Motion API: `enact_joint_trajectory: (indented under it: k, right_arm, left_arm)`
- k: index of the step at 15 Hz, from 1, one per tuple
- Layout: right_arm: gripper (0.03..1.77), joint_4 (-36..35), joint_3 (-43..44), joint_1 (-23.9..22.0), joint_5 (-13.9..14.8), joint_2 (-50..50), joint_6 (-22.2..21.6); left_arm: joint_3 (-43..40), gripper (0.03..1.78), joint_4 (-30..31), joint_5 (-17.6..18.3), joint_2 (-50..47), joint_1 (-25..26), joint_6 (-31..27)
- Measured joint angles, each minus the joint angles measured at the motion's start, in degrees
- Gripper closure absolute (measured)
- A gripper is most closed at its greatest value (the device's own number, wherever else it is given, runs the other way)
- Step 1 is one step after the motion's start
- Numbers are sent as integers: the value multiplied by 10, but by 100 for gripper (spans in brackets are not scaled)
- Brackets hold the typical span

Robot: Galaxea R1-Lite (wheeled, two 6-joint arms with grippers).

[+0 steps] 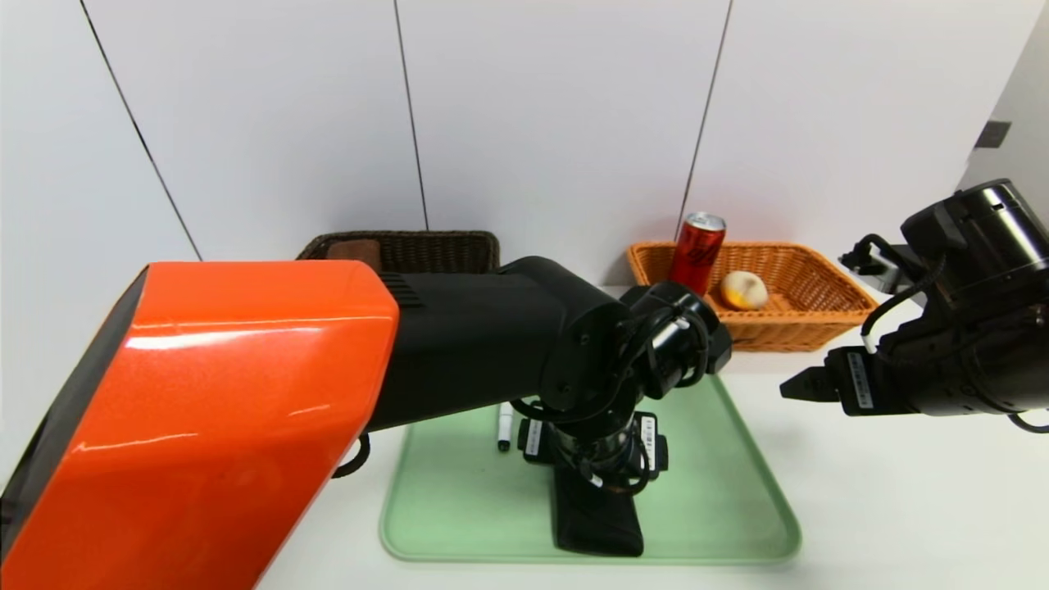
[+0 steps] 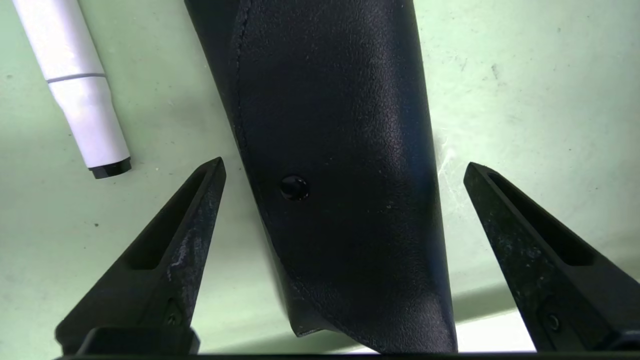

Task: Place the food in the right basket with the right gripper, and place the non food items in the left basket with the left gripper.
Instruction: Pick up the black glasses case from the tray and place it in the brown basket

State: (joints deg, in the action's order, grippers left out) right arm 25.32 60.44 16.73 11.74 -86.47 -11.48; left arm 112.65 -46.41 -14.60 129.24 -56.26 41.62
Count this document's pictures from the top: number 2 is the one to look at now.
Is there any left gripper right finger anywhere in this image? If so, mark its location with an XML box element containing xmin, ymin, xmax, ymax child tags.
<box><xmin>462</xmin><ymin>161</ymin><xmax>640</xmax><ymax>353</ymax></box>

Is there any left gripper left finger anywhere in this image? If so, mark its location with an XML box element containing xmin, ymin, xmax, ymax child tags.
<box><xmin>54</xmin><ymin>157</ymin><xmax>228</xmax><ymax>357</ymax></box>

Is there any black glasses case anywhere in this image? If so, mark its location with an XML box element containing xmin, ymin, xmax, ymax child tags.
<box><xmin>184</xmin><ymin>0</ymin><xmax>458</xmax><ymax>354</ymax></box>

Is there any white marker pen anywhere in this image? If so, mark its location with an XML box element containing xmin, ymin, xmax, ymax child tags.
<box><xmin>12</xmin><ymin>0</ymin><xmax>132</xmax><ymax>180</ymax></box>

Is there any light green plastic tray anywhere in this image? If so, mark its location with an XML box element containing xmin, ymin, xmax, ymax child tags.
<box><xmin>0</xmin><ymin>0</ymin><xmax>640</xmax><ymax>357</ymax></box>

